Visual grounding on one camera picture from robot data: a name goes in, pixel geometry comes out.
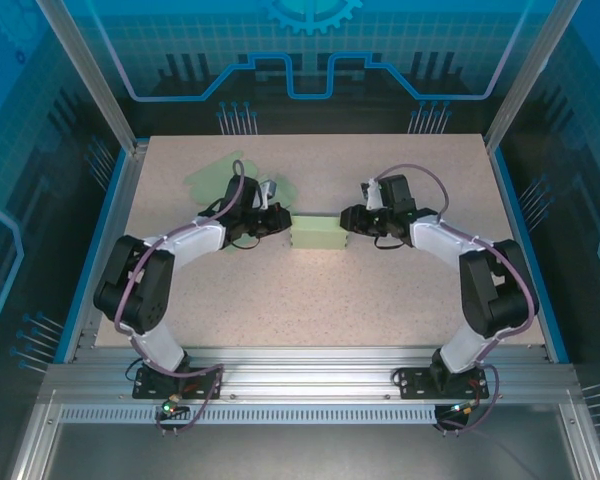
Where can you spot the green paper box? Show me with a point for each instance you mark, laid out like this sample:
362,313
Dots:
317,232
210,180

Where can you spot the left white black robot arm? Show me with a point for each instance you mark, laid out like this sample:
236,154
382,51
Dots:
195,240

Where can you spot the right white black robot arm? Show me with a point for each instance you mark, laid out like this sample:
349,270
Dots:
440,240

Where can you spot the blue side panel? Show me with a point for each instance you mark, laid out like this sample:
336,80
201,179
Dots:
514,210
81,300

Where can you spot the aluminium side rail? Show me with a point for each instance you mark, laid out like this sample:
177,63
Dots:
128,185

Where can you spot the aluminium frame rail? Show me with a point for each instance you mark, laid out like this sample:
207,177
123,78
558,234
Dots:
305,370

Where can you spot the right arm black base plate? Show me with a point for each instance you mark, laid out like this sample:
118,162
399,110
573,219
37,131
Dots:
412,382

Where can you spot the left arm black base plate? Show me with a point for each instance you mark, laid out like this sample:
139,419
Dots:
142,384

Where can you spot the aluminium frame post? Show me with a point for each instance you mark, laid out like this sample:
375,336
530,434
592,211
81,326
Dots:
529,75
98,80

